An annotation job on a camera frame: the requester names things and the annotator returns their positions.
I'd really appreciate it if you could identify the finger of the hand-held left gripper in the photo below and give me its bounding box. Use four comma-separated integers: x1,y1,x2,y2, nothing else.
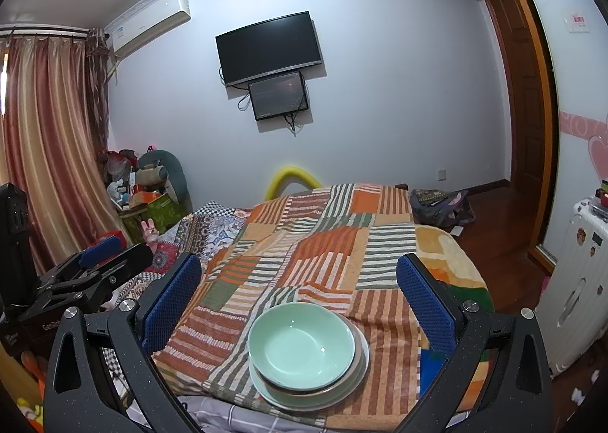
76,236,123,270
92,243,154,303

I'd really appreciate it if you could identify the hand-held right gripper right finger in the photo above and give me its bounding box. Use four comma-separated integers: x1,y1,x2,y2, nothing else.
396,252,554,433

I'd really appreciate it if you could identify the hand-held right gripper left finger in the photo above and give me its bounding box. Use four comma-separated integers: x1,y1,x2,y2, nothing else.
43,252,205,433

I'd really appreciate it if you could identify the purple plate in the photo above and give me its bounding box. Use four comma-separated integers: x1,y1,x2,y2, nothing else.
256,319,366,397

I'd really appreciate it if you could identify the green bowl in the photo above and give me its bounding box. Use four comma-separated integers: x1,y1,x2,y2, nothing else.
247,303,356,389

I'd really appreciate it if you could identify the green plate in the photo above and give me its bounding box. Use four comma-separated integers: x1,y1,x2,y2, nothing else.
249,319,371,412

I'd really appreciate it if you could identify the colourful fleece blanket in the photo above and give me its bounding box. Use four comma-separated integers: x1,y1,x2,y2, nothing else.
328,224,495,431

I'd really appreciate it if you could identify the green box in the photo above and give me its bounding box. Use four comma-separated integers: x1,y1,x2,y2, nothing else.
119,193,191,244

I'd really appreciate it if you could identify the patterned checked quilt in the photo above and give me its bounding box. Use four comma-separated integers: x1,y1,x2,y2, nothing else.
102,202,255,410

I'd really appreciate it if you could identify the dark patterned bag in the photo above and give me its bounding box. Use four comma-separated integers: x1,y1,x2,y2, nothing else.
409,188,476,229

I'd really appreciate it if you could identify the grey-green neck pillow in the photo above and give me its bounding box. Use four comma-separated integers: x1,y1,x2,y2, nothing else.
137,150,188,203

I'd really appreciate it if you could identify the orange striped patchwork blanket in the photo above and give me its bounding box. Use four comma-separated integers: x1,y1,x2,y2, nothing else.
152,182,431,408

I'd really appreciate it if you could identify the striped curtain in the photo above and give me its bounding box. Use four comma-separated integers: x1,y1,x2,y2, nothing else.
0,29,134,272

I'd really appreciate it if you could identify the yellow foam hoop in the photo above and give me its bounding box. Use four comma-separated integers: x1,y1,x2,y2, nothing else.
264,165,320,200

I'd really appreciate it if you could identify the brown wooden door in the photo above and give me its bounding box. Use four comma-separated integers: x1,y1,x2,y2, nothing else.
480,0,559,267

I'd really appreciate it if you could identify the curtain rod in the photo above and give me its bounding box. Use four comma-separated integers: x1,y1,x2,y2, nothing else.
0,23,112,40

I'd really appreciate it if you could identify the white air conditioner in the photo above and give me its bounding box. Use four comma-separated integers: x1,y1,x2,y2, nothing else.
105,0,192,58

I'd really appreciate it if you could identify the pink heart wall sticker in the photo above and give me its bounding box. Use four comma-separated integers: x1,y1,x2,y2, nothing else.
560,110,608,177

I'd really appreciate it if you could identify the large wall television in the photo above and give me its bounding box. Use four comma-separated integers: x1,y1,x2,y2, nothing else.
215,11,325,88

